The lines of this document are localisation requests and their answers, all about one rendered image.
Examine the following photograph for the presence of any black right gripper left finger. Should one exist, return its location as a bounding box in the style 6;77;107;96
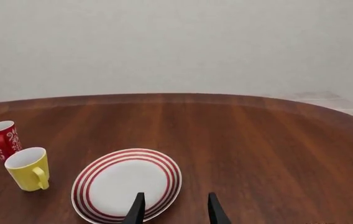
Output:
122;192;146;224

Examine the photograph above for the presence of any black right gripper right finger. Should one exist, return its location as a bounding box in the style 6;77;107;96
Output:
208;192;234;224

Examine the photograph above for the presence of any white plate with red rings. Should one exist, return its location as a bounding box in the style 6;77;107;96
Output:
71;147;183;224

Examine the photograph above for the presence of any yellow mug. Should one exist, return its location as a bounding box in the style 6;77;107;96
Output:
4;146;50;192

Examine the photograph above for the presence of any red mug with white pattern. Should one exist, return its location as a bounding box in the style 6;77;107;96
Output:
0;119;23;162

